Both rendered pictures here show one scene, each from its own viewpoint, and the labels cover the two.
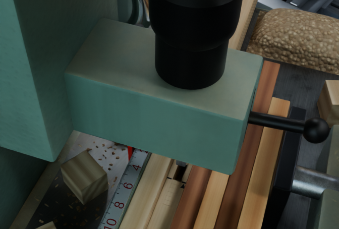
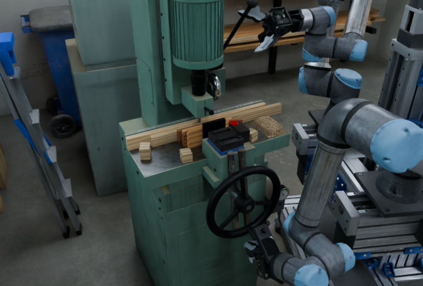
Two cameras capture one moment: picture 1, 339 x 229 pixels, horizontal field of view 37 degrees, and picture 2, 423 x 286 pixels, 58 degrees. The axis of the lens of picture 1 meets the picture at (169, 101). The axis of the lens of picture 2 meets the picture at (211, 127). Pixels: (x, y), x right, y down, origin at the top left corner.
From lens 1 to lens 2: 1.18 m
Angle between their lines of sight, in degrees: 39
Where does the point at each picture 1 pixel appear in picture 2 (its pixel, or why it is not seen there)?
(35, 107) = (172, 89)
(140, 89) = (187, 92)
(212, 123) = (193, 101)
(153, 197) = (187, 123)
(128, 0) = (214, 89)
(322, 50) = (264, 126)
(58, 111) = (177, 94)
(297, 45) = (260, 123)
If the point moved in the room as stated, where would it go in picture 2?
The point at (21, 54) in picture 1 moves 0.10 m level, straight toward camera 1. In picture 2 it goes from (171, 77) to (157, 87)
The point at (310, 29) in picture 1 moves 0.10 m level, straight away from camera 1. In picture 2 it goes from (265, 120) to (286, 115)
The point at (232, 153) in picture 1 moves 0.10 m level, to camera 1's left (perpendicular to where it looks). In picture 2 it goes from (196, 110) to (177, 101)
